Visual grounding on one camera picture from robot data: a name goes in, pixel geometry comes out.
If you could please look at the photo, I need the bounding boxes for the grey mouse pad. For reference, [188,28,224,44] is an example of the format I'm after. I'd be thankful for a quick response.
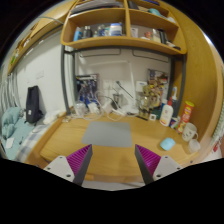
[82,121,132,147]

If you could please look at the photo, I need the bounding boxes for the white lotion pump bottle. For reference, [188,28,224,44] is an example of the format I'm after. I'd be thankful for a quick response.
[160,99,174,127]

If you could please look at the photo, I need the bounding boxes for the white mug with face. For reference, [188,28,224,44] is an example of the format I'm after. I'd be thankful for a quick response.
[182,123,198,142]

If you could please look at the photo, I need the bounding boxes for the teal blanket on bed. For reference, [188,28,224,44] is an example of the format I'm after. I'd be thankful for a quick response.
[1,107,34,160]

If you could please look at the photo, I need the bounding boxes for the wooden wall shelf unit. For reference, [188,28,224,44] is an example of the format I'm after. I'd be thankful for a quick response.
[61,0,187,55]

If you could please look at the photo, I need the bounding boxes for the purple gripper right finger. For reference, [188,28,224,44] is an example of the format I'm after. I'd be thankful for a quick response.
[135,145,182,184]

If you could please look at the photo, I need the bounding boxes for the black backpack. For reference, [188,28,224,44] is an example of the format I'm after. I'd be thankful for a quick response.
[26,86,43,124]

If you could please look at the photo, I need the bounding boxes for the blue robot poster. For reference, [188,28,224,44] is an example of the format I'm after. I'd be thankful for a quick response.
[76,74,98,106]

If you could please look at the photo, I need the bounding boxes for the light blue computer mouse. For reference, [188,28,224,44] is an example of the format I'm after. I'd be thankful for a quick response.
[160,138,175,151]

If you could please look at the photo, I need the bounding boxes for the golden robot figure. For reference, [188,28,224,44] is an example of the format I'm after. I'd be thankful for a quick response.
[138,85,160,120]

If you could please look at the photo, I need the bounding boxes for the red chips can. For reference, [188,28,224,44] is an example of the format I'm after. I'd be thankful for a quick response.
[177,101,194,134]

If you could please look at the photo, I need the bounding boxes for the clear glass jar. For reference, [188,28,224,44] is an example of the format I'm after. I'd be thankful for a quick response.
[74,101,86,117]

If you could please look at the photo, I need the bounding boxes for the small clear plastic cup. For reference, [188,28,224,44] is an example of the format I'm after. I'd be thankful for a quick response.
[188,139,201,153]

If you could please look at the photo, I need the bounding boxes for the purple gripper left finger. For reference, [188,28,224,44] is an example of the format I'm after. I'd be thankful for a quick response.
[44,145,93,186]

